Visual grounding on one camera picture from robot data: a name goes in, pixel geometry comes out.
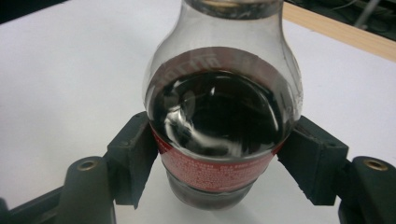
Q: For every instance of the cola bottle with red label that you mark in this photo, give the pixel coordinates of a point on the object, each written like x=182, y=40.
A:
x=218, y=118

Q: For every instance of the grey desk with metal legs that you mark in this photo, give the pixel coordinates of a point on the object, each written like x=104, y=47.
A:
x=367, y=12

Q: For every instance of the wooden table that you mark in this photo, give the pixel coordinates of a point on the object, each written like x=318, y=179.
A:
x=342, y=32

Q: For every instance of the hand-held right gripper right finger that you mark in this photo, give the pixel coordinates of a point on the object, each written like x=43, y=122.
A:
x=314, y=161

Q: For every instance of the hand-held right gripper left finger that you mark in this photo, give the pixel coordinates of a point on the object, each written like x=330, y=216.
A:
x=134, y=158

